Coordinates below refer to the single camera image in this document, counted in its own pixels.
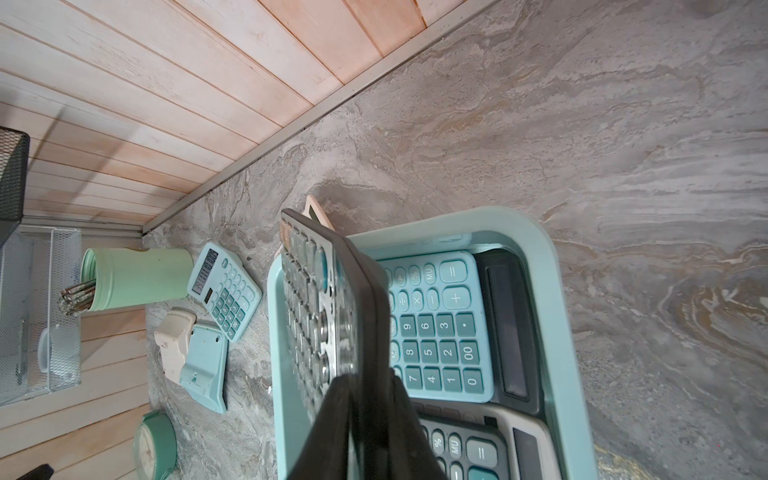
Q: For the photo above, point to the white mug on shelf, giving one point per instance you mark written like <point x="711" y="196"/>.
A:
<point x="43" y="353"/>

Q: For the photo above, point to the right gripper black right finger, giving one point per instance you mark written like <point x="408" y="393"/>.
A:
<point x="410" y="456"/>

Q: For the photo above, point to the black calculator face up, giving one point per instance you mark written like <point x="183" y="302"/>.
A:
<point x="513" y="341"/>

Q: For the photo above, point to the green round desk clock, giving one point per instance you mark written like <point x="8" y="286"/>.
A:
<point x="155" y="447"/>

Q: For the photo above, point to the pens in cup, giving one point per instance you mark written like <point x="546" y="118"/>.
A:
<point x="77" y="298"/>

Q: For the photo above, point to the pale pink calculator back left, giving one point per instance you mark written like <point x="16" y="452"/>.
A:
<point x="173" y="338"/>

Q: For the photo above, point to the white wire mesh shelf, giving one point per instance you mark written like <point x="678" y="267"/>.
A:
<point x="37" y="263"/>

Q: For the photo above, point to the mint green pen cup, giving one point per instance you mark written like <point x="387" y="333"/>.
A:
<point x="127" y="277"/>

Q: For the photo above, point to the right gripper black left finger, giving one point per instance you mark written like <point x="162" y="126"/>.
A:
<point x="325" y="452"/>

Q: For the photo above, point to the black calculator face down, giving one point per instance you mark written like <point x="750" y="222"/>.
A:
<point x="337" y="310"/>

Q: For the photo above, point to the black wire mesh basket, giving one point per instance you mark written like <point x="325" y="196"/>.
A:
<point x="15" y="146"/>

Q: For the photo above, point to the teal calculator face up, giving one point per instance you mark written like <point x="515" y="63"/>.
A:
<point x="439" y="343"/>

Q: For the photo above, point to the black calculator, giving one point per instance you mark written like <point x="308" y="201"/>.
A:
<point x="487" y="441"/>

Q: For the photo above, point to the teal plastic storage box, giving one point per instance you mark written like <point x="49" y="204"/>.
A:
<point x="475" y="231"/>

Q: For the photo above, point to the teal calculator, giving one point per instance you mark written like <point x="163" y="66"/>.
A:
<point x="220" y="282"/>
<point x="202" y="375"/>

